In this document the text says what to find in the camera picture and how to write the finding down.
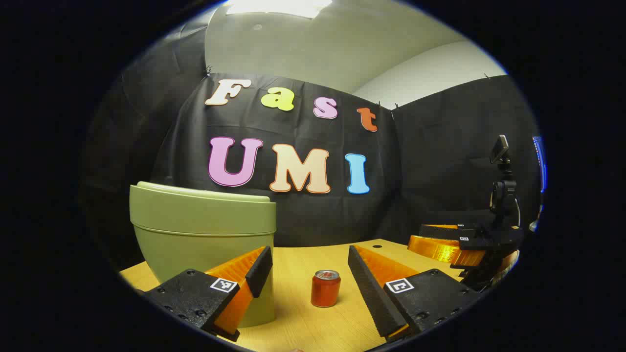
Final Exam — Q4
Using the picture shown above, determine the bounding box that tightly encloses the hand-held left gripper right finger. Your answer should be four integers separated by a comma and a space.
348, 245, 482, 343

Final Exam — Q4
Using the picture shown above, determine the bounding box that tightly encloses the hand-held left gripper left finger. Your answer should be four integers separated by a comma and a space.
142, 246, 273, 343

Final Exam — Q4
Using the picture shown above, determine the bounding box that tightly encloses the wooden desktop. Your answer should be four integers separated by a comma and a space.
119, 239, 519, 352

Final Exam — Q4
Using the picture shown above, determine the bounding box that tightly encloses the blue monitor screen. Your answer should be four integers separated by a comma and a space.
532, 136, 547, 194

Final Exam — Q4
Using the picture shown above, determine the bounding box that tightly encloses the green desktop garbage bin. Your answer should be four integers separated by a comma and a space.
129, 181, 277, 328

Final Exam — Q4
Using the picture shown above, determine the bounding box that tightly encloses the red pop can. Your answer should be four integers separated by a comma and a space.
311, 270, 341, 308

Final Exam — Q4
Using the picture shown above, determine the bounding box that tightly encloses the black backdrop cloth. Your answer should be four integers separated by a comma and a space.
81, 29, 543, 274

